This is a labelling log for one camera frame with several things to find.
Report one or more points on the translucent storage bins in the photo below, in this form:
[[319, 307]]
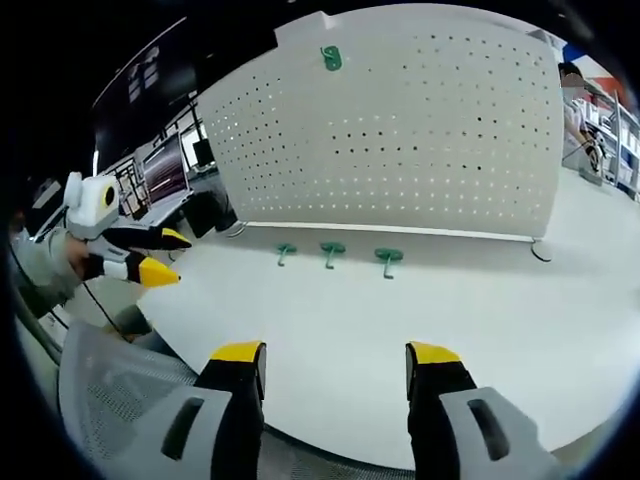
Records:
[[547, 40]]

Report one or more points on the black metal rack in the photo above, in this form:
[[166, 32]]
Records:
[[131, 187]]

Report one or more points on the grey mesh office chair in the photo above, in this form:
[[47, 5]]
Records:
[[115, 390]]

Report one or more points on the black box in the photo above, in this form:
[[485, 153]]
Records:
[[202, 220]]

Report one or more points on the green hook assembly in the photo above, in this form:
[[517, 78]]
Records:
[[389, 254], [286, 248], [332, 59], [332, 247]]

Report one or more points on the large dark wall display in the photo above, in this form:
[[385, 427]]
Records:
[[130, 110]]

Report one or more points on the person's left hand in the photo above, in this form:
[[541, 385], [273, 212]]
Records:
[[82, 257]]

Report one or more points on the clear plastic box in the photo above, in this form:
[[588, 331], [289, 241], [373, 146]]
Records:
[[575, 167]]

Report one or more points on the white pegboard mounting plate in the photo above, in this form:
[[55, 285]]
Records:
[[390, 150]]

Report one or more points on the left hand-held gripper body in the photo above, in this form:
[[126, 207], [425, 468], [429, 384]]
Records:
[[90, 210]]

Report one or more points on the red blue wall banner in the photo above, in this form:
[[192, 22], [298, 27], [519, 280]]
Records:
[[592, 62]]

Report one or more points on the black monitor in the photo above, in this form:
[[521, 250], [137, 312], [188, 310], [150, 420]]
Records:
[[204, 152]]

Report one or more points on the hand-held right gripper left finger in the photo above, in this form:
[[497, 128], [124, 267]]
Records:
[[235, 425]]

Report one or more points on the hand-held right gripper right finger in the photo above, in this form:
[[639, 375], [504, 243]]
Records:
[[440, 425]]

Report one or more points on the person's leg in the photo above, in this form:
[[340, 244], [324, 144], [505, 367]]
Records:
[[135, 322], [227, 210]]

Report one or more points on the open silver laptop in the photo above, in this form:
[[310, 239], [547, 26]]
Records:
[[165, 170]]

